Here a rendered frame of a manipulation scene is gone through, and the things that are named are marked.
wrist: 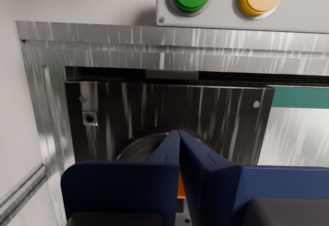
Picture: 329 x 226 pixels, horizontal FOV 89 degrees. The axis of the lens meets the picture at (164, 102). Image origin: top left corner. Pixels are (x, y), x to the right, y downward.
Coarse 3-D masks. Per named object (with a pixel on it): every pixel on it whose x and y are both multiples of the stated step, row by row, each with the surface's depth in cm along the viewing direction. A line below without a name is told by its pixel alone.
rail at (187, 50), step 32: (32, 32) 18; (64, 32) 18; (96, 32) 18; (128, 32) 18; (160, 32) 18; (192, 32) 18; (224, 32) 18; (256, 32) 18; (288, 32) 18; (32, 64) 19; (64, 64) 19; (96, 64) 19; (128, 64) 19; (160, 64) 19; (192, 64) 19; (224, 64) 19; (256, 64) 19; (288, 64) 19; (320, 64) 19
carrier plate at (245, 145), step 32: (96, 96) 19; (128, 96) 19; (160, 96) 19; (192, 96) 19; (224, 96) 19; (256, 96) 19; (96, 128) 20; (128, 128) 20; (192, 128) 20; (224, 128) 20; (256, 128) 20; (96, 160) 21; (256, 160) 22
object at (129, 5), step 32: (0, 0) 26; (32, 0) 26; (64, 0) 26; (96, 0) 26; (128, 0) 26; (0, 32) 27; (0, 64) 28; (0, 96) 30; (0, 128) 32; (32, 128) 32; (0, 160) 34; (32, 160) 34; (0, 192) 36; (32, 224) 39
